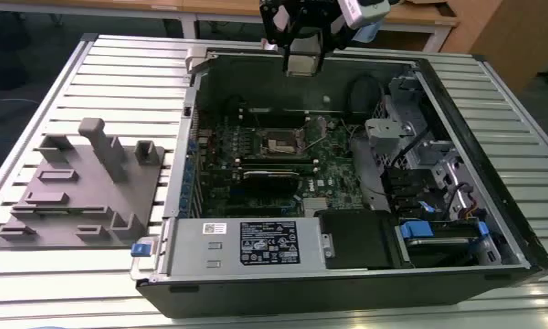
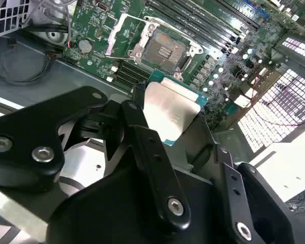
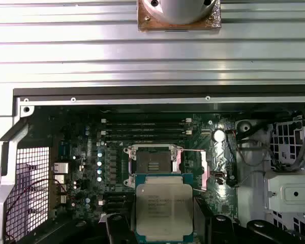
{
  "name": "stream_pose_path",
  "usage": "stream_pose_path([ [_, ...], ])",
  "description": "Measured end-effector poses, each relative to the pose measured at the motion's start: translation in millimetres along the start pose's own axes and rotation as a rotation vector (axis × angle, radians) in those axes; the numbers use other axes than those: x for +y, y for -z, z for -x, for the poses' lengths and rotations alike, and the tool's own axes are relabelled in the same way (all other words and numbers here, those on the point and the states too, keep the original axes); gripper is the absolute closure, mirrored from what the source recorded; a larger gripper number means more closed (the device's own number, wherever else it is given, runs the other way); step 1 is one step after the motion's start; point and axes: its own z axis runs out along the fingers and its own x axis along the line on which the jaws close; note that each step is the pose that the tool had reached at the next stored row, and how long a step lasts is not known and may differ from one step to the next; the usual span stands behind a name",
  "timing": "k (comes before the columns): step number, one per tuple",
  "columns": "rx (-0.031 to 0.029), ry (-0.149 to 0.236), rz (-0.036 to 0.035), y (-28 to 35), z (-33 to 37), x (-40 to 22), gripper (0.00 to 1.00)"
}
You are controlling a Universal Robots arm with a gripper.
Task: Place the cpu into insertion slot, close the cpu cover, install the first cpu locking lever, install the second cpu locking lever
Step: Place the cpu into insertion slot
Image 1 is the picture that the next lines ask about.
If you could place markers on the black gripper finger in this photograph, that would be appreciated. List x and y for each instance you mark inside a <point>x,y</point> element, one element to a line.
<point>324,48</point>
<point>287,58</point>

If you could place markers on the silver CPU chip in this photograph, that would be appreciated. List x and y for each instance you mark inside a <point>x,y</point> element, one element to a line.
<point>303,65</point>

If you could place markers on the CPU socket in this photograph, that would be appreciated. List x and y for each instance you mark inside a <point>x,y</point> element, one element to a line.
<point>279,140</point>

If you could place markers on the black RAM slot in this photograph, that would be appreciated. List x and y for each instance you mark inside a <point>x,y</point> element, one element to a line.
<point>274,160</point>

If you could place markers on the wooden desk white legs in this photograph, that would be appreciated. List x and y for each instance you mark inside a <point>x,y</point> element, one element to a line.
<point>434,18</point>
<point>74,3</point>

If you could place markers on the silver drive cage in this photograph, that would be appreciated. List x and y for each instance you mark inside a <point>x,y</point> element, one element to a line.
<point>383,130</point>

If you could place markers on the green RAM stick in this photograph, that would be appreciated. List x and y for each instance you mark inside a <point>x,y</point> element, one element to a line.
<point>279,168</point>

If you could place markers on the green motherboard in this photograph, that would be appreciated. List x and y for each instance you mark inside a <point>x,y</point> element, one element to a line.
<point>334,181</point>

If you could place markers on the black graphics card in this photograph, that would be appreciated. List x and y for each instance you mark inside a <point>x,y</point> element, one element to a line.
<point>270,186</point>

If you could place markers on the wooden cabinet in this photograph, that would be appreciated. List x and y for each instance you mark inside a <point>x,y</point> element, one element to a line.
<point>517,34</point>

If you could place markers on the silver chipset heat sink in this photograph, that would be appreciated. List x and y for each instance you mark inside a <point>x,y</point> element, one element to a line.
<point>315,205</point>

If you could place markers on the black disk bay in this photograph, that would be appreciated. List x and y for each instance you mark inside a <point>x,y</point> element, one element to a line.
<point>407,185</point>

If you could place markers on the hard disk in blue carrier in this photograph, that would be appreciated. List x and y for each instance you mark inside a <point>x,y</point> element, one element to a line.
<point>415,229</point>

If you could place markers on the silver power supply unit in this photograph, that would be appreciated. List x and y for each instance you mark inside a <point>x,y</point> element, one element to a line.
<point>200,246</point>

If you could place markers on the grey parts rack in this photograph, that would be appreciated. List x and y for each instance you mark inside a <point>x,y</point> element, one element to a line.
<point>87,192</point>

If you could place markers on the black office chair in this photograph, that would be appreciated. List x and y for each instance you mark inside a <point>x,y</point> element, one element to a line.
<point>4,51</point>

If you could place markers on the blue case latch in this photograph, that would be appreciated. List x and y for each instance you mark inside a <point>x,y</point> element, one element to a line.
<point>140,250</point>

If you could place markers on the black open PC case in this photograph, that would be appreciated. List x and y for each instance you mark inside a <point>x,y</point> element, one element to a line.
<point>302,298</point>

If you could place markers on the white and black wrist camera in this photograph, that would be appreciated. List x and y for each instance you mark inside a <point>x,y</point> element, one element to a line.
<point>356,13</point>

